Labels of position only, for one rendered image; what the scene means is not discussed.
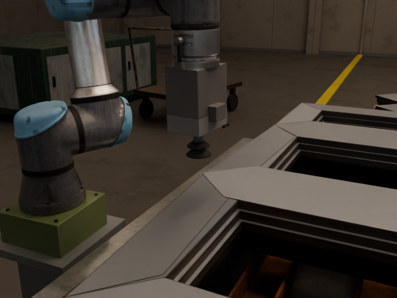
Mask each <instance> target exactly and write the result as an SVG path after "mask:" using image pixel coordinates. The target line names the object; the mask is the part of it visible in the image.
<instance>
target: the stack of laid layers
mask: <svg viewBox="0 0 397 298"><path fill-rule="evenodd" d="M313 121H317V122H327V123H333V124H343V125H353V126H359V127H369V128H379V129H389V130H395V131H397V118H389V117H382V116H371V115H360V114H349V113H342V112H331V111H321V112H320V113H319V114H318V115H317V116H316V117H315V118H314V120H313ZM288 133H289V132H288ZM290 134H291V133H290ZM292 135H293V134H292ZM293 136H295V135H293ZM299 157H308V158H315V159H320V160H327V161H335V162H340V163H347V164H355V165H360V166H368V167H375V168H380V169H387V170H395V171H397V150H395V149H390V148H381V147H372V146H367V145H358V144H349V143H344V142H335V141H327V140H318V139H312V138H304V137H297V136H295V137H294V138H293V139H292V140H291V141H290V142H289V143H288V144H286V145H285V146H284V147H283V148H282V149H280V150H279V151H278V152H277V153H276V154H275V155H274V156H272V157H271V158H270V159H269V160H268V161H267V162H266V163H264V164H263V165H262V166H261V167H266V168H270V169H277V170H283V171H289V170H290V168H291V167H292V166H293V165H294V163H295V162H296V161H297V160H298V159H299ZM241 230H245V231H250V232H254V233H257V234H262V235H267V236H270V237H275V238H280V239H285V240H288V241H293V242H297V243H301V244H305V245H310V246H314V247H319V248H323V249H326V250H331V251H336V252H340V253H344V254H348V255H353V256H357V257H362V258H366V259H370V260H374V261H379V262H382V263H387V264H392V265H397V232H391V231H386V230H382V229H377V228H371V227H368V226H362V225H356V224H353V223H347V222H342V221H337V220H333V219H327V218H322V217H318V216H312V215H307V214H304V213H298V212H293V211H289V210H283V209H278V208H273V207H269V206H264V205H259V204H255V203H250V202H244V201H241V200H236V199H231V198H229V199H228V200H227V201H226V203H225V204H224V205H223V206H222V207H221V208H220V209H219V211H218V212H217V213H216V214H215V215H214V217H212V219H211V220H210V221H209V222H208V224H207V225H206V226H205V227H204V228H203V229H202V230H201V232H200V233H199V234H198V235H197V236H196V237H195V239H194V240H193V241H192V242H191V244H190V245H189V246H188V247H187V248H186V249H185V250H184V252H183V253H182V254H181V255H180V256H179V257H178V258H177V260H176V261H175V262H174V263H173V265H172V266H171V267H170V268H169V269H168V270H167V272H166V273H165V274H164V275H162V276H158V277H153V278H148V279H145V280H140V281H135V282H131V283H126V284H121V285H118V286H123V285H127V284H132V283H138V282H142V281H147V280H153V279H156V278H162V277H165V278H168V279H171V280H174V281H178V282H180V283H184V284H188V285H191V286H194V287H196V286H197V285H198V284H199V282H200V281H201V280H202V278H203V277H204V276H205V275H206V274H207V272H208V271H209V270H210V269H211V267H212V266H213V265H214V263H215V262H216V261H217V260H218V259H219V257H220V256H221V255H222V254H223V252H224V251H225V250H226V248H227V247H228V246H229V245H230V243H231V242H232V241H233V240H234V239H235V237H236V236H237V235H238V233H239V232H240V231H241ZM118 286H113V287H118ZM109 288H112V287H109ZM106 289H108V288H106Z"/></svg>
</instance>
